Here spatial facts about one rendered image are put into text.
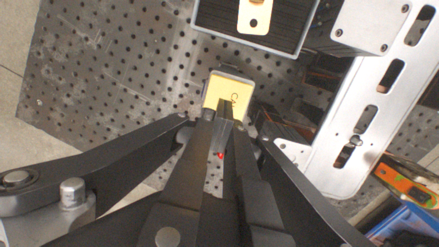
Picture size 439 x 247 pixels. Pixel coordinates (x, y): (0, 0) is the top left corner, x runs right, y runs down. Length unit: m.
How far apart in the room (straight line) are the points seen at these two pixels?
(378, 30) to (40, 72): 1.05
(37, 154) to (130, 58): 1.78
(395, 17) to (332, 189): 0.41
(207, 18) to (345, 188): 0.54
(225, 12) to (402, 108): 0.46
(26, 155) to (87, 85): 1.68
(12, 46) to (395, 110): 2.27
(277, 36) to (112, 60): 0.68
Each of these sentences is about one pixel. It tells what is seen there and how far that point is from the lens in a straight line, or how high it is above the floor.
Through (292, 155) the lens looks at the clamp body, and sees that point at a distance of 0.43.
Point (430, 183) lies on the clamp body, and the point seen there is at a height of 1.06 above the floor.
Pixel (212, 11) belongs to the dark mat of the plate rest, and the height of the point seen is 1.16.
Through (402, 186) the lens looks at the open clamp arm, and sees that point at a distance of 0.62.
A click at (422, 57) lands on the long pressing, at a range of 0.58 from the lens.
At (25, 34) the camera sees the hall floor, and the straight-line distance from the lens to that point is 2.07.
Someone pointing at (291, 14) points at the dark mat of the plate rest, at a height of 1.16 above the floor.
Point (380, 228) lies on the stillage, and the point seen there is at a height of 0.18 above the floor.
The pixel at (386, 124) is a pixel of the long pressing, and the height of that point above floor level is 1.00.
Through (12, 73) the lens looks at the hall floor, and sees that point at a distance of 2.23.
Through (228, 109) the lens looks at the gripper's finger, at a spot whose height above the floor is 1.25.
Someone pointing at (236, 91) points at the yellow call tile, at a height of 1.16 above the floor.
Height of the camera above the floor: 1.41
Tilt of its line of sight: 70 degrees down
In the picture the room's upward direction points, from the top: 173 degrees counter-clockwise
